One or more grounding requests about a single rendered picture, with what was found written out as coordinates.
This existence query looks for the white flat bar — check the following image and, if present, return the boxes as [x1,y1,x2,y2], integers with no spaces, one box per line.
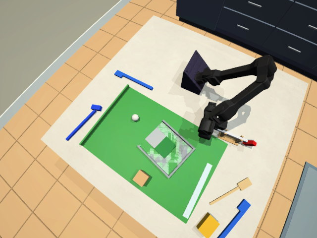
[183,163,212,219]

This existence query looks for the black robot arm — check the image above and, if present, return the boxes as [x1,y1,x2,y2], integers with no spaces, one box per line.
[194,55,277,136]

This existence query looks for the white golf ball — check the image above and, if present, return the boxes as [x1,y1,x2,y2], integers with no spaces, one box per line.
[132,114,139,121]

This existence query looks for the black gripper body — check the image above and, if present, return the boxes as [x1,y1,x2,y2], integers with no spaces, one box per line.
[199,133,212,140]

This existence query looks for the tan square block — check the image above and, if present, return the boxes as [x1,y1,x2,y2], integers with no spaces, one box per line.
[133,170,150,187]

